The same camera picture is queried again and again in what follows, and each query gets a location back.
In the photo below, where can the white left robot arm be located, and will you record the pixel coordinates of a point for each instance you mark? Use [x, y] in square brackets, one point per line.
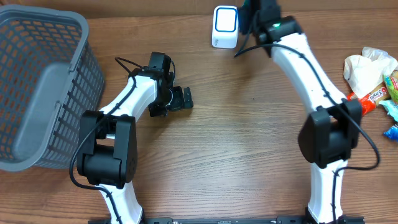
[106, 156]

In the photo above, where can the green candy bag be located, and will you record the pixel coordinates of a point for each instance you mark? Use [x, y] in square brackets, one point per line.
[392, 85]

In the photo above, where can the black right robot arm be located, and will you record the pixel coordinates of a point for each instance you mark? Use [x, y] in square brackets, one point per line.
[329, 133]

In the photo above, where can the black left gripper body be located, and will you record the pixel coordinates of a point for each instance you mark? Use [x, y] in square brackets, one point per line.
[173, 101]

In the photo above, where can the blue packet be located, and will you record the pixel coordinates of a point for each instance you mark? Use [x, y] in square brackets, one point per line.
[392, 133]

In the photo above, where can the grey plastic basket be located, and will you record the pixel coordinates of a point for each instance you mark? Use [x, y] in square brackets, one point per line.
[49, 78]

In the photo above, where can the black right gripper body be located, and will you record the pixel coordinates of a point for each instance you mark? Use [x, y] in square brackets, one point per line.
[245, 15]

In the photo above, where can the white brown cookie bag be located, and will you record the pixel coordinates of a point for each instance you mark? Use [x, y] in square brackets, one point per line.
[366, 71]

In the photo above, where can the orange pasta packet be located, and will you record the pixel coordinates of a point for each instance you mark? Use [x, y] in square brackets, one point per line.
[371, 101]

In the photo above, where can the teal wipes packet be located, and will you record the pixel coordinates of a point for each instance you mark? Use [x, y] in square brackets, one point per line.
[391, 107]

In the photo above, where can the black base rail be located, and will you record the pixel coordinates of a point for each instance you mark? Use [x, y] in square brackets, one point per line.
[277, 220]

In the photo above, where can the white barcode scanner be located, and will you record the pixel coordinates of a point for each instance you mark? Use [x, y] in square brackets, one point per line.
[225, 27]

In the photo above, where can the green capped bottle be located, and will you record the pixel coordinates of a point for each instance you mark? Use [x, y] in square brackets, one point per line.
[246, 4]

